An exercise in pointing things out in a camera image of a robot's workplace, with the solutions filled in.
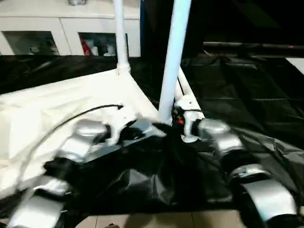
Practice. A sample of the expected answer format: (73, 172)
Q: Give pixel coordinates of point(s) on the white plastic table leg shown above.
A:
(175, 57)
(179, 90)
(121, 35)
(187, 95)

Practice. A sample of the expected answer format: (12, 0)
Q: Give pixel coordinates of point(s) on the white plastic table top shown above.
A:
(57, 104)

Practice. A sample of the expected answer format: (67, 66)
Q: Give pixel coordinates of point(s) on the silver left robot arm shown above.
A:
(57, 171)

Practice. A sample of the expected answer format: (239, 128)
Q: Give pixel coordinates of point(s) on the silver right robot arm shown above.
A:
(237, 161)

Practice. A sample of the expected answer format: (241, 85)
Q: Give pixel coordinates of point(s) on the black mat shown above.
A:
(247, 104)

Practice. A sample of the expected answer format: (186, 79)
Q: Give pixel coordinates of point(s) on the red bottle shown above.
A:
(85, 47)

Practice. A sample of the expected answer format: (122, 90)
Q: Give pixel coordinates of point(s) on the white cabinet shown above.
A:
(57, 23)

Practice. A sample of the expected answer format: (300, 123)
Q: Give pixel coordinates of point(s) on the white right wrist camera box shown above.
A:
(187, 109)

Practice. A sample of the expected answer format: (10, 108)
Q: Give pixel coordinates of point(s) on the silver metal rail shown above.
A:
(251, 46)

